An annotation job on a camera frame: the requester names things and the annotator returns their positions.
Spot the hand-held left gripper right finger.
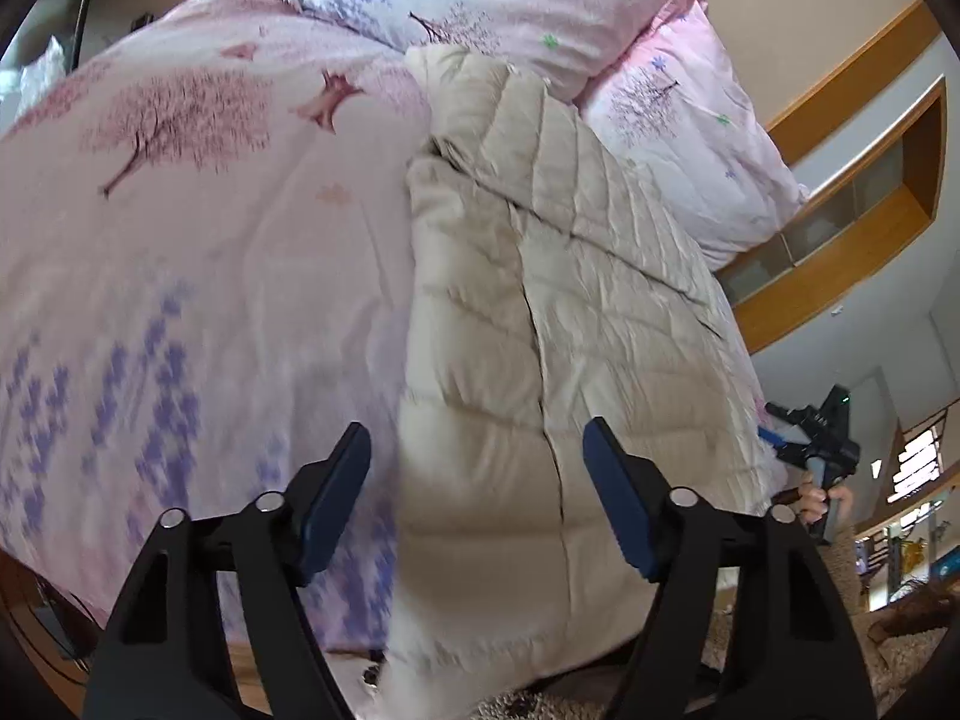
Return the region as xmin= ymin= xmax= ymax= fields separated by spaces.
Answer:
xmin=582 ymin=416 xmax=878 ymax=720

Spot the person's right hand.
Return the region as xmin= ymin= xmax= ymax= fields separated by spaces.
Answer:
xmin=796 ymin=480 xmax=853 ymax=535

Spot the right pink floral pillow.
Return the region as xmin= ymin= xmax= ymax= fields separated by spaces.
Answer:
xmin=577 ymin=0 xmax=809 ymax=272

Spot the cream quilted blanket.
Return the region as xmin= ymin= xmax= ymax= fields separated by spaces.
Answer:
xmin=379 ymin=45 xmax=788 ymax=720

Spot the pink floral bed sheet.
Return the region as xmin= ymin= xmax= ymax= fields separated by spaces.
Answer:
xmin=0 ymin=0 xmax=436 ymax=653

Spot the wooden headboard shelf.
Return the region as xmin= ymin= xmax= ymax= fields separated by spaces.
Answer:
xmin=718 ymin=0 xmax=950 ymax=355

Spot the window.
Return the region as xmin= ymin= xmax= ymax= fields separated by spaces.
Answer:
xmin=885 ymin=426 xmax=943 ymax=505

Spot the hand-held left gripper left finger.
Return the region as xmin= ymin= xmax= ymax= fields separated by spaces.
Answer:
xmin=81 ymin=422 xmax=374 ymax=720

